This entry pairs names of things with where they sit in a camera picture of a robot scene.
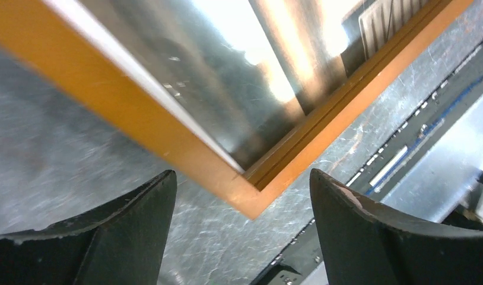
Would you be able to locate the wooden picture frame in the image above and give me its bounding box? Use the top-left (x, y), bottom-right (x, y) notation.
top-left (0, 1), bottom-right (471, 219)

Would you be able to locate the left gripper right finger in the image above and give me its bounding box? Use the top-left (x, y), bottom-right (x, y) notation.
top-left (309, 169), bottom-right (483, 284)

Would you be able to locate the framed window plant photo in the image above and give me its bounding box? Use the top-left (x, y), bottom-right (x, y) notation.
top-left (47, 1), bottom-right (425, 173)

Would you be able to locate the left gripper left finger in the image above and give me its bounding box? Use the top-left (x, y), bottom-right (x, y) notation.
top-left (0, 170), bottom-right (177, 284)

